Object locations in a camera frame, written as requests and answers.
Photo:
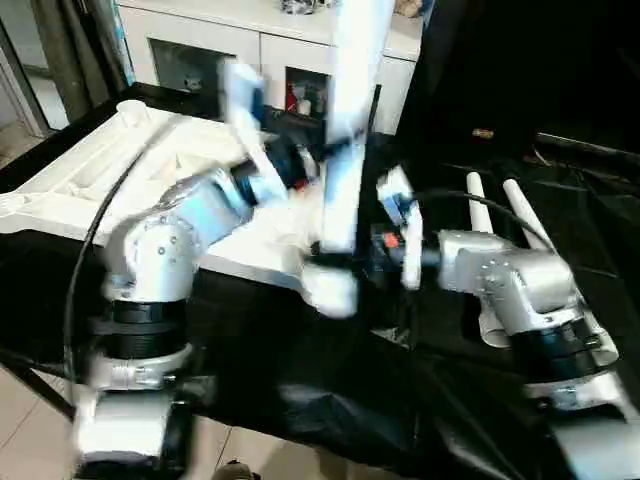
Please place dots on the white plastic table leg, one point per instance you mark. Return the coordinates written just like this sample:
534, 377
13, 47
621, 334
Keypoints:
350, 130
525, 210
478, 200

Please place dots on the white plastic table top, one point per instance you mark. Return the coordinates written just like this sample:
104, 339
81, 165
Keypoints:
90, 180

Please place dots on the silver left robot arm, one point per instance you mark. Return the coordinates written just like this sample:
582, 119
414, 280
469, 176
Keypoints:
160, 300

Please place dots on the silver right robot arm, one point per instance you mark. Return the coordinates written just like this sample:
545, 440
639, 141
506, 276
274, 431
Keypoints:
540, 330

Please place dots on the white sideboard with glass doors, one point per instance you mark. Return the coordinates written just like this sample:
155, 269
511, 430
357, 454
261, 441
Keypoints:
260, 40

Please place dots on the black work mat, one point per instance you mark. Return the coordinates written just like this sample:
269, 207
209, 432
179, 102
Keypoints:
330, 400

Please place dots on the clear glass ornament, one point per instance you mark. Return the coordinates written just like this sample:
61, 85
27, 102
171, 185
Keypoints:
305, 5

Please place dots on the brown teddy bear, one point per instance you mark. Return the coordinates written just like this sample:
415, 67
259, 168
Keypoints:
412, 6

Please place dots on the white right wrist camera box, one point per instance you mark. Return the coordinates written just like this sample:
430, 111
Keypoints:
400, 220

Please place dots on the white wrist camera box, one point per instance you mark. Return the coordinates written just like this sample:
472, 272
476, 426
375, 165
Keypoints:
400, 220
245, 110

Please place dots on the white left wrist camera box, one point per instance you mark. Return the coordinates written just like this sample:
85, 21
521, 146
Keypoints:
245, 110

